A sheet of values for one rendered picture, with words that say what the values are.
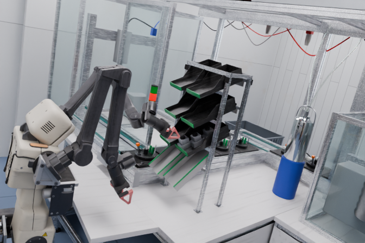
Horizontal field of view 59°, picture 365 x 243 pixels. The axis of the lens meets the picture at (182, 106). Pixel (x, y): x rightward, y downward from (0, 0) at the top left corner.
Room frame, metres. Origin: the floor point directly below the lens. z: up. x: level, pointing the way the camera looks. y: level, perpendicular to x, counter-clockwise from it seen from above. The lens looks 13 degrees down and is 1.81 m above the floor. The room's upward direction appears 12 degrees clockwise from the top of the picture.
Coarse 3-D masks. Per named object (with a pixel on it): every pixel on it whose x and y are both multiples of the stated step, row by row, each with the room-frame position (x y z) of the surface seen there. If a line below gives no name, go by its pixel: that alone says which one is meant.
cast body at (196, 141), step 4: (196, 132) 1.71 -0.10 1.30; (192, 136) 1.70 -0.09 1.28; (196, 136) 1.69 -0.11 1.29; (200, 136) 1.70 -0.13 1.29; (192, 140) 1.71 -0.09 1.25; (196, 140) 1.69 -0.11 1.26; (200, 140) 1.70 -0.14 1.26; (192, 144) 1.69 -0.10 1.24; (196, 144) 1.69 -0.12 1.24; (200, 144) 1.70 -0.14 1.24
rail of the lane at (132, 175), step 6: (78, 126) 2.41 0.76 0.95; (78, 132) 2.40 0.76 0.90; (96, 138) 2.20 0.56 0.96; (96, 144) 2.17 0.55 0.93; (102, 144) 2.12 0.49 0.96; (96, 150) 2.16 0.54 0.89; (132, 168) 1.84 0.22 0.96; (126, 174) 1.85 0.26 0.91; (132, 174) 1.82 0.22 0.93; (138, 174) 1.80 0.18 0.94; (132, 180) 1.80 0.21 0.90; (138, 180) 1.81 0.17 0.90; (132, 186) 1.79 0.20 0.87; (138, 186) 1.81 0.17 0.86
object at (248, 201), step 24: (240, 168) 2.45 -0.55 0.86; (264, 168) 2.56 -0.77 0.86; (144, 192) 1.76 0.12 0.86; (168, 192) 1.82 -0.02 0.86; (192, 192) 1.88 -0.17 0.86; (216, 192) 1.95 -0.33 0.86; (240, 192) 2.02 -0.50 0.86; (264, 192) 2.10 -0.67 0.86; (168, 216) 1.56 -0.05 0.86; (192, 216) 1.60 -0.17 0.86; (216, 216) 1.65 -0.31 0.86; (240, 216) 1.71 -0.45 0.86; (264, 216) 1.76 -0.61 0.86; (168, 240) 1.38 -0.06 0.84; (192, 240) 1.39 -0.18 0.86; (216, 240) 1.46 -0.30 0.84
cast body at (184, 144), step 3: (183, 135) 1.70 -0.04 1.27; (180, 138) 1.69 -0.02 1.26; (183, 138) 1.68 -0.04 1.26; (186, 138) 1.69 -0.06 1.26; (180, 141) 1.68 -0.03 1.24; (183, 141) 1.67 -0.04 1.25; (186, 141) 1.69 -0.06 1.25; (189, 141) 1.70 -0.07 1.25; (177, 144) 1.71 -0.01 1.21; (180, 144) 1.69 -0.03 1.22; (183, 144) 1.68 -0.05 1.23; (186, 144) 1.69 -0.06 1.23; (189, 144) 1.70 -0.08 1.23; (180, 147) 1.67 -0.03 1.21; (183, 147) 1.68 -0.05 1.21; (186, 147) 1.69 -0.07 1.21; (189, 147) 1.70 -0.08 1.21
